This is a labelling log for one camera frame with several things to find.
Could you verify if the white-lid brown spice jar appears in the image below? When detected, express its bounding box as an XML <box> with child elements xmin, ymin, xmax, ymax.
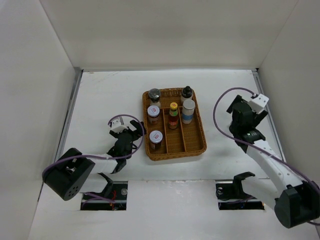
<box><xmin>149</xmin><ymin>130</ymin><xmax>163</xmax><ymax>150</ymax></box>

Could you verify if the orange-label spice jar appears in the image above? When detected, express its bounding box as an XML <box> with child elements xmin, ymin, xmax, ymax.
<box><xmin>147</xmin><ymin>105</ymin><xmax>160</xmax><ymax>125</ymax></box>

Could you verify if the red ketchup bottle yellow cap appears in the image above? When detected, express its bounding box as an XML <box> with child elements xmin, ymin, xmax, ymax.
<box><xmin>168</xmin><ymin>102</ymin><xmax>179</xmax><ymax>129</ymax></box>

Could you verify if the clear-cap salt grinder bottle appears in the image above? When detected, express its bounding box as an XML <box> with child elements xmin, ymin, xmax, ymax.
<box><xmin>148</xmin><ymin>88</ymin><xmax>161</xmax><ymax>108</ymax></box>

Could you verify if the blue-label white granule bottle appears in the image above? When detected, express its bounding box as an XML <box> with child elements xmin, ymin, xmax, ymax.
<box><xmin>182</xmin><ymin>99</ymin><xmax>196</xmax><ymax>124</ymax></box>

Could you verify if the black-cap glass salt bottle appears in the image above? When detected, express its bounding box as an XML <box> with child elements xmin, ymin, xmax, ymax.
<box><xmin>180</xmin><ymin>86</ymin><xmax>193</xmax><ymax>104</ymax></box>

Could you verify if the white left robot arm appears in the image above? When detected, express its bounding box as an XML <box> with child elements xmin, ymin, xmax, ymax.
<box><xmin>42</xmin><ymin>115</ymin><xmax>147</xmax><ymax>204</ymax></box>

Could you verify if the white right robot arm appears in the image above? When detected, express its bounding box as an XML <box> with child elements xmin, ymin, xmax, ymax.
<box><xmin>226</xmin><ymin>94</ymin><xmax>320</xmax><ymax>229</ymax></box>

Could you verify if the brown wicker divided basket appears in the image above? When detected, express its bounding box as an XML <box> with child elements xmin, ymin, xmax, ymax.
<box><xmin>142</xmin><ymin>87</ymin><xmax>207</xmax><ymax>161</ymax></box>

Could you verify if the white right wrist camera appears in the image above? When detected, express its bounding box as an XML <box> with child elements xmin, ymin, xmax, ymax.
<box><xmin>248</xmin><ymin>93</ymin><xmax>269</xmax><ymax>114</ymax></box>

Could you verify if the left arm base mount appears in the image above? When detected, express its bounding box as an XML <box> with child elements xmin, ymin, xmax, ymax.
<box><xmin>80</xmin><ymin>173</ymin><xmax>129</xmax><ymax>211</ymax></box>

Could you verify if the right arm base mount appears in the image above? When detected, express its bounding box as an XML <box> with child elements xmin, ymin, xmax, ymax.
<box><xmin>215</xmin><ymin>172</ymin><xmax>265</xmax><ymax>211</ymax></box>

